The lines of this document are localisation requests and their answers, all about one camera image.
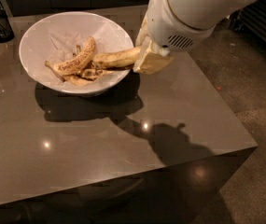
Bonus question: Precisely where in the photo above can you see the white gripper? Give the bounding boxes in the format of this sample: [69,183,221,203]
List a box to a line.
[133,0,214,75]

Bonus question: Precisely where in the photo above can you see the long yellow banana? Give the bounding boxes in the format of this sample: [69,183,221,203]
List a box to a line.
[91,47,141,69]

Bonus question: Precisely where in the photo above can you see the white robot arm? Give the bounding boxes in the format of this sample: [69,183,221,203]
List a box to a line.
[133,0,258,75]

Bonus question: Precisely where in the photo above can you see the small brown-tipped banana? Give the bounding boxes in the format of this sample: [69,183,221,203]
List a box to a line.
[77,68,110,81]

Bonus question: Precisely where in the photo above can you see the spotted banana on left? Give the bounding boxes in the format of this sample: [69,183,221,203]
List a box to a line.
[45,36,96,77]

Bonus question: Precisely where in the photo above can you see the lower yellow banana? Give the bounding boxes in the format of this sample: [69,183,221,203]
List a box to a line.
[63,75,91,87]

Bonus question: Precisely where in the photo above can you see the white paper bowl liner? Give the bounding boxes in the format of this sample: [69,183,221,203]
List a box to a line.
[47,21,133,63]

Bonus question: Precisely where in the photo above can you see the white ceramic bowl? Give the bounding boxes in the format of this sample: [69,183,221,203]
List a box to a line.
[19,12,129,96]

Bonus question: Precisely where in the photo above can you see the black slatted appliance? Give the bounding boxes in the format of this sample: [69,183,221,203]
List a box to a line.
[229,0,266,43]

